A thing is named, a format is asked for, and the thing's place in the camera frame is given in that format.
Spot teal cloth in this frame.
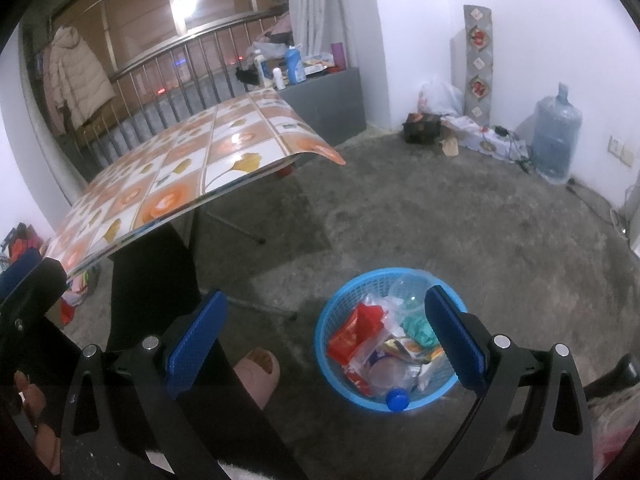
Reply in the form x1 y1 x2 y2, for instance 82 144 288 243
400 312 444 349

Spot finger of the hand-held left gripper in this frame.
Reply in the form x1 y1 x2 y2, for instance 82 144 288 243
0 247 44 292
0 257 69 342

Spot beige puffy jacket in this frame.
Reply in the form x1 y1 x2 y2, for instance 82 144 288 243
42 25 119 134

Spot wall socket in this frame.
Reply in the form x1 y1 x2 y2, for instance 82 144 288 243
607 135 634 166

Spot white bag of colourful packets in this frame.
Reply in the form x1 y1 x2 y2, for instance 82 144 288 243
62 265 102 329

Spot plastic bottle with blue label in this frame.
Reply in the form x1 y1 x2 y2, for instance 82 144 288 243
365 357 419 412

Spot blue plastic basket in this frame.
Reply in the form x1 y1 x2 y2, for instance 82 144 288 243
314 267 469 414

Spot person's black trouser leg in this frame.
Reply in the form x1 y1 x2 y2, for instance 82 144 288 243
105 222 281 480

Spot tall white bottle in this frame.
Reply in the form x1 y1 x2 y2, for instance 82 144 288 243
252 49 271 86

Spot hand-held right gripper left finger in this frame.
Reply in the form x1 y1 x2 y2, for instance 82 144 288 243
60 289 229 480

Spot pile of clothes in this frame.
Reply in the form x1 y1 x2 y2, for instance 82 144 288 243
252 12 296 49

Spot red snack packet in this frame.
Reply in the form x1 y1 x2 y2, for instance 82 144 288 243
327 302 389 367

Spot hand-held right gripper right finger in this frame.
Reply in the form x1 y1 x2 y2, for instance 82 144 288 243
424 285 594 480

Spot white plastic bag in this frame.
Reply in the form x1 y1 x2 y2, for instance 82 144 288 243
417 77 466 119

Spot gold snack packet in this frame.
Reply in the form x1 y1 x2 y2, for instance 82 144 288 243
382 337 431 366

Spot grey white curtain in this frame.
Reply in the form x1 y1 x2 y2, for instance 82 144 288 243
285 0 342 57

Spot black box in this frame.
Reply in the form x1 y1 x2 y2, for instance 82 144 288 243
404 112 444 145

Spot metal railing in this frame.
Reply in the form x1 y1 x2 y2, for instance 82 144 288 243
20 0 291 162

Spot pink slipper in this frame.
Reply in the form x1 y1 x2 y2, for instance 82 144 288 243
232 347 281 411

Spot grey cabinet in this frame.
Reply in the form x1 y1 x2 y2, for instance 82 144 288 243
277 65 369 144

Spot person's left hand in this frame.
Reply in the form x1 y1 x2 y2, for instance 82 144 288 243
14 369 62 476

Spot floral printed bundle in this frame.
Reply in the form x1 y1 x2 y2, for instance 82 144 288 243
442 115 531 162

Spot blue water jug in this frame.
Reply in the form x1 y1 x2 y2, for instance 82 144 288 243
530 82 584 184

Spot clear plastic bowl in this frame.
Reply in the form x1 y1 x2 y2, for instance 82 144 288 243
387 272 441 319

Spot black cable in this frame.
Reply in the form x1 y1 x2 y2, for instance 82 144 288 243
565 177 627 222

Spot colourful cloth bundle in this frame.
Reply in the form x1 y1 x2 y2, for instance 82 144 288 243
0 222 42 262

